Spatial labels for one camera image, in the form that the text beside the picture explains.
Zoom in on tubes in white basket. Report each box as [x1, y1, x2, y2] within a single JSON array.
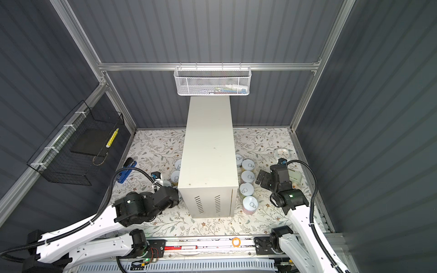
[[200, 84, 249, 95]]

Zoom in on can left row far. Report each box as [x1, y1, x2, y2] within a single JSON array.
[[174, 159, 182, 171]]

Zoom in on white metal cabinet counter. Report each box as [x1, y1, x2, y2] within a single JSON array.
[[178, 96, 239, 218]]

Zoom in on small green white box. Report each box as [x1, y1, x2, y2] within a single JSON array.
[[288, 169, 302, 188]]

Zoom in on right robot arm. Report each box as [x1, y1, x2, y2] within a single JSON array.
[[256, 158, 350, 273]]

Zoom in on white wire mesh basket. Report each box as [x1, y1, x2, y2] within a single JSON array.
[[174, 68, 252, 96]]

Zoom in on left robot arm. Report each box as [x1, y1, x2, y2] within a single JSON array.
[[1, 171, 179, 273]]

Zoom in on black wire basket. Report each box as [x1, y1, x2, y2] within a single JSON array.
[[27, 103, 125, 186]]

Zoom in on round white alarm clock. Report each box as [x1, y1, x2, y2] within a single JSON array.
[[274, 148, 292, 161]]

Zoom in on green labelled can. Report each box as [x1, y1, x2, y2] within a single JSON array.
[[162, 180, 173, 187]]

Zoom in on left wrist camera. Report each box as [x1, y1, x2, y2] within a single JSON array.
[[151, 171, 162, 187]]

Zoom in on red white marker pen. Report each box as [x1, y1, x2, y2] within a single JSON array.
[[165, 245, 211, 251]]

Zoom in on pink labelled can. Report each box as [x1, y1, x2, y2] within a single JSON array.
[[242, 196, 258, 215]]

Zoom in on yellow strip in basket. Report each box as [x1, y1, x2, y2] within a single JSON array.
[[105, 128, 119, 149]]

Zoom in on blue stapler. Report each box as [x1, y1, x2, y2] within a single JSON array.
[[116, 158, 137, 184]]

